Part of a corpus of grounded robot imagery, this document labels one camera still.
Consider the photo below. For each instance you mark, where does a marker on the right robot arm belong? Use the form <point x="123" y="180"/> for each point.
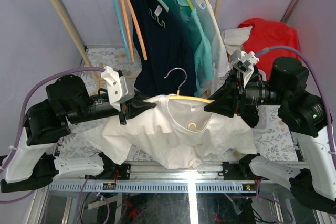
<point x="306" y="117"/>

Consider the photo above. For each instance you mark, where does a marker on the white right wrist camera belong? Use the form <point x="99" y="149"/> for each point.
<point x="244" y="62"/>

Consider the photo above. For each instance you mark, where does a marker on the pale yellow wavy hanger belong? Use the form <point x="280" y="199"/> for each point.
<point x="177" y="96"/>

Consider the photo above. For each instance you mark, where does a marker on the red cloth pile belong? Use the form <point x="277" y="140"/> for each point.
<point x="267" y="34"/>

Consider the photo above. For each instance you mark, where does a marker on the teal hanging shirt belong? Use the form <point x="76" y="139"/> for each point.
<point x="198" y="41"/>

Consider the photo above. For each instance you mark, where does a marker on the white laundry basket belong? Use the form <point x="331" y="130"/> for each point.
<point x="262" y="121"/>

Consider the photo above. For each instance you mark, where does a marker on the orange plastic hanger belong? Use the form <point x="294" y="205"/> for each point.
<point x="127" y="29"/>
<point x="137" y="29"/>

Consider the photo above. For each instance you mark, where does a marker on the black clothes in basket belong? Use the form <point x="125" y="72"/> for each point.
<point x="250" y="116"/>

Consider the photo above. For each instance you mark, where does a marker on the white crumpled cloth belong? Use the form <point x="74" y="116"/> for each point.
<point x="235" y="38"/>

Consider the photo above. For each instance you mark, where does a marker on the blue plastic hanger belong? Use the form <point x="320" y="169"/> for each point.
<point x="121" y="28"/>

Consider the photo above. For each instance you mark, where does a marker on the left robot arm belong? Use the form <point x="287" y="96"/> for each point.
<point x="45" y="123"/>

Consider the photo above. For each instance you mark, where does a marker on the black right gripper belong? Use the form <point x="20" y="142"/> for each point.
<point x="231" y="97"/>

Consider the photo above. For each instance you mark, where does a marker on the light blue hanging shirt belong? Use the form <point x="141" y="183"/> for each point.
<point x="220" y="61"/>

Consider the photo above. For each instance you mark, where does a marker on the cream white hanger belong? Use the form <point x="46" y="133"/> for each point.
<point x="209" y="23"/>

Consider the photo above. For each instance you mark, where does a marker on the white t shirt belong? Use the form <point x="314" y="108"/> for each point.
<point x="175" y="133"/>

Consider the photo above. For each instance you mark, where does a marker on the floral table cloth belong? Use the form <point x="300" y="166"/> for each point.
<point x="275" y="143"/>

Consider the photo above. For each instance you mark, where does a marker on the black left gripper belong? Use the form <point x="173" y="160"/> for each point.
<point x="133" y="107"/>

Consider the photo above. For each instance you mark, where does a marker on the navy blue hanging shirt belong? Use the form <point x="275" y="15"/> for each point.
<point x="169" y="66"/>

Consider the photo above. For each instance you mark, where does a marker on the aluminium mounting rail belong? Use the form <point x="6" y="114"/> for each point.
<point x="210" y="171"/>

